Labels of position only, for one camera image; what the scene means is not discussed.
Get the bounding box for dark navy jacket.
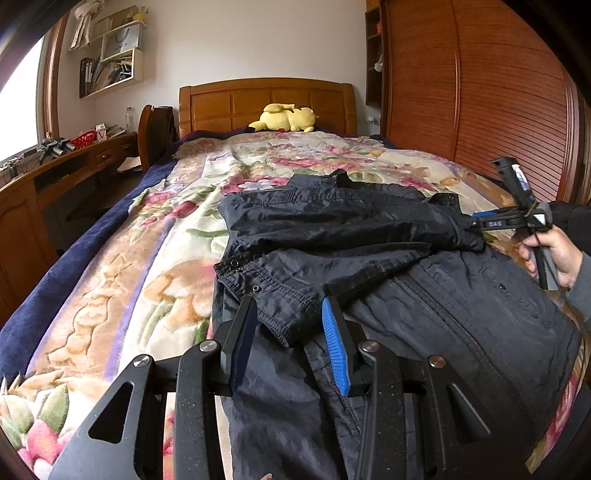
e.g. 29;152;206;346
213;170;581;479

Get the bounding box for person's right hand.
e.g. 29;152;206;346
516;226;585;289

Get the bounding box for floral quilt bedspread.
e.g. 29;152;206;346
1;133;511;479

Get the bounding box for wooden louvered wardrobe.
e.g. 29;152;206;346
365;1;590;204

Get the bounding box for navy blue bed sheet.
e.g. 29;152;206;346
1;127;252;382

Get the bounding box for yellow plush toy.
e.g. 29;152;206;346
249;103;318;132

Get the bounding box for wooden desk with cabinets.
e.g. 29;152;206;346
0;133;137;323

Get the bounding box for dark wooden chair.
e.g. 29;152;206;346
137;105;179;174

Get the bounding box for red basket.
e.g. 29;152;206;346
69;130;97;149

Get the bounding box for white carton on desk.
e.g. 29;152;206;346
95;123;107;142

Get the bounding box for clear plastic bottle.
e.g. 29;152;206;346
125;107;135;132

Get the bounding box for wooden bed headboard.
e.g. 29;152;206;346
177;77;359;139

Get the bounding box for tied white curtain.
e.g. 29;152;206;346
69;0;105;51

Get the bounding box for window with wooden frame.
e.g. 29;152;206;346
1;12;69;162

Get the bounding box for white wall shelf unit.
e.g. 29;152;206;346
75;3;149;99

